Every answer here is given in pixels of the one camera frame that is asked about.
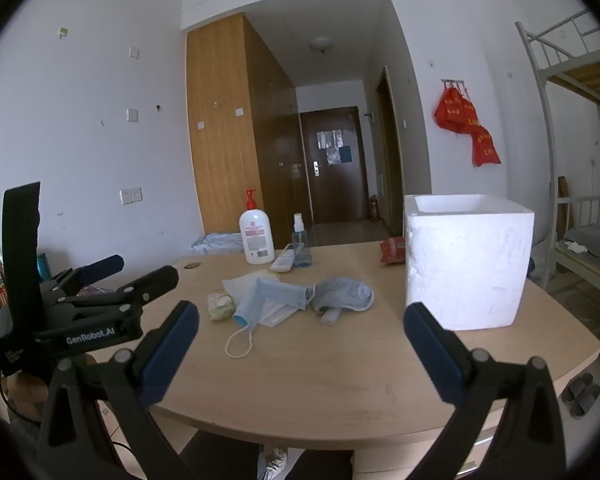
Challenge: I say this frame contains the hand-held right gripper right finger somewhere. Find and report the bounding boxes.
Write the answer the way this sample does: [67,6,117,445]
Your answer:
[403,301,568,480]

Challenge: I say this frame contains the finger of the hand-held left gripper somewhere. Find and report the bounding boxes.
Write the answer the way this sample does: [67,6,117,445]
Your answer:
[55,265,181,321]
[39,254,126,302]

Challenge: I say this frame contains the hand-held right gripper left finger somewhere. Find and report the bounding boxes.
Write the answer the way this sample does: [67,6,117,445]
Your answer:
[36,300,201,480]

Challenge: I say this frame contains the white tissue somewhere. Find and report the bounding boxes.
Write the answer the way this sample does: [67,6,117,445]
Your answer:
[222,271,301,329]

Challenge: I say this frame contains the white foam box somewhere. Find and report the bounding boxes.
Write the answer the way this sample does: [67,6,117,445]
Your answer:
[404,193,536,332]

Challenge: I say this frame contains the grey sock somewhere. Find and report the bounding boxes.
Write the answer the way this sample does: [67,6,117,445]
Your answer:
[311,276,375,325]

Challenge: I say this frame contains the blue face mask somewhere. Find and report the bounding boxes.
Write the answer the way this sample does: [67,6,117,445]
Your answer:
[224,277,317,359]

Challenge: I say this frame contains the person's left hand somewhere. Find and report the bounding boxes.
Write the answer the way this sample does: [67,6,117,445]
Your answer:
[5,374,50,413]

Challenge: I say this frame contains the light blue bedding bundle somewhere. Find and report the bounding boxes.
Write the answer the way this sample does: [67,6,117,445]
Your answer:
[190,232,245,255]

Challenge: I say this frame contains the white lotion pump bottle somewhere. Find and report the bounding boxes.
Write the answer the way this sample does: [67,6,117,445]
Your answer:
[239,189,276,265]

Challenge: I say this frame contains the red snack packet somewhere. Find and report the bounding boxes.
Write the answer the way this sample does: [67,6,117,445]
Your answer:
[379,238,407,265]

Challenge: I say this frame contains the person's dark trousers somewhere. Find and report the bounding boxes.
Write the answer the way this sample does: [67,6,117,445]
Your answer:
[180,432,355,480]

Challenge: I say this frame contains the white remote control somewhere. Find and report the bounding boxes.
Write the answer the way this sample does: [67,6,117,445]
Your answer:
[270,243,301,274]

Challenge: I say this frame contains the grey slipper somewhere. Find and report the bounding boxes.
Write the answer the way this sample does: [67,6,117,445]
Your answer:
[569,384,600,418]
[560,372,594,403]

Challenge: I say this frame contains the clear blue spray bottle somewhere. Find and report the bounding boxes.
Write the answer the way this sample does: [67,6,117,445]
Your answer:
[292,213,312,268]

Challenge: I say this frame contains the person's white shoe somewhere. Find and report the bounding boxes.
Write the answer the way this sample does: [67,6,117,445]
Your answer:
[257,447,288,480]

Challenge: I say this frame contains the wooden wardrobe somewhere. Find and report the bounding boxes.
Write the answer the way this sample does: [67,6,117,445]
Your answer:
[186,12,311,242]

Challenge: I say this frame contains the dark brown entrance door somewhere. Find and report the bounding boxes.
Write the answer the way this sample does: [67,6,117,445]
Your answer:
[300,106,370,225]

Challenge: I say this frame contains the grey mattress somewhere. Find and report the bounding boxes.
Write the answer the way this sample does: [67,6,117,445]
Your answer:
[562,225,600,261]

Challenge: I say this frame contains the leaning wooden board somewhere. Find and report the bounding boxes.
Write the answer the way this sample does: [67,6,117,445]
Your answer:
[557,176,571,241]

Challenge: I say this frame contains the brown side door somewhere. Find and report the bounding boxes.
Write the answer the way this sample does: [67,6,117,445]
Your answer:
[376,67,406,233]

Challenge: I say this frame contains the red hanging bag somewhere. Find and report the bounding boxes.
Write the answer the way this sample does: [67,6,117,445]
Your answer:
[434,86,481,134]
[472,127,501,167]

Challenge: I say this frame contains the metal bunk bed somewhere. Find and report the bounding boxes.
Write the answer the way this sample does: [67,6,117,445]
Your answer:
[515,7,600,292]

